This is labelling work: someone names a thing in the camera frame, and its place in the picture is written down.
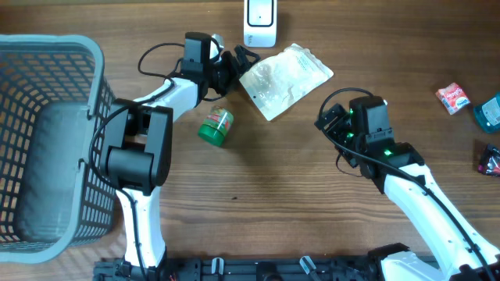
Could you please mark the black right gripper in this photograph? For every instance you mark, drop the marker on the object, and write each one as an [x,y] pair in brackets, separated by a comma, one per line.
[336,127]

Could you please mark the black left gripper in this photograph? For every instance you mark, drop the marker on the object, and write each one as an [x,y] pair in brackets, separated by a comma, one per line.
[237,70]

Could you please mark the brown snack pouch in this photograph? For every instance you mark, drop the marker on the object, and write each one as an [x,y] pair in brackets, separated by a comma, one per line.
[276,83]

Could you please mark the green lid jar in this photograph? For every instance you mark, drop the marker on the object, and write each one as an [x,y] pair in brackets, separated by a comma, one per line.
[216,126]

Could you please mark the red white small box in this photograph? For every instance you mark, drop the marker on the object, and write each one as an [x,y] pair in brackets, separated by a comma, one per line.
[453,98]

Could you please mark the blue mouthwash bottle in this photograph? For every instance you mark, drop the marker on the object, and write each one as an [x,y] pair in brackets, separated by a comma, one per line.
[487,114]

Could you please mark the black red snack packet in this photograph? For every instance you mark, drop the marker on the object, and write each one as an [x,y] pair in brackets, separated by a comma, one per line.
[489,161]

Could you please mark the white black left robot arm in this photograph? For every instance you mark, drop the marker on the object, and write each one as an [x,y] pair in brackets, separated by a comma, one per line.
[136,152]

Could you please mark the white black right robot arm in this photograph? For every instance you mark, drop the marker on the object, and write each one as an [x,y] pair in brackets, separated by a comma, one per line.
[363,135]

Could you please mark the white barcode scanner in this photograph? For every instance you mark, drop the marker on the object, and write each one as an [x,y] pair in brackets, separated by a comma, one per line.
[260,23]

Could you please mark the grey plastic basket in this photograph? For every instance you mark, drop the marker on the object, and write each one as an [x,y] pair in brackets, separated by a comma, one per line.
[54,96]

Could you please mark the black mounting rail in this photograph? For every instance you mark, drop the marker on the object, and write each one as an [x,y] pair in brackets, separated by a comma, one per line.
[338,268]

